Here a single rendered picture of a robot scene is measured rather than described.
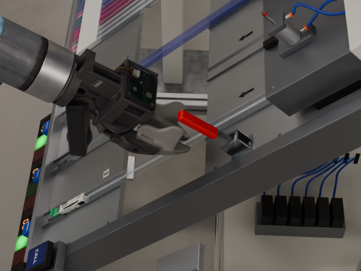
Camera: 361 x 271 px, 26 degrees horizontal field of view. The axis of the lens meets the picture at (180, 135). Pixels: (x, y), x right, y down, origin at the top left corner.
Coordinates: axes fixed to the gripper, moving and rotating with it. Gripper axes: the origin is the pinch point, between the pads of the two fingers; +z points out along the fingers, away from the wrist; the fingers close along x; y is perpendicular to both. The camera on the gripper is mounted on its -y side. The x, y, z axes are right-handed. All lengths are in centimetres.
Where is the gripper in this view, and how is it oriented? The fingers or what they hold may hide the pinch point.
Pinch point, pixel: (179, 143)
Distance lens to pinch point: 112.7
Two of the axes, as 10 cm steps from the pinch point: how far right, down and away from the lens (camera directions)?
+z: 8.2, 3.8, 4.4
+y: 5.8, -4.8, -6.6
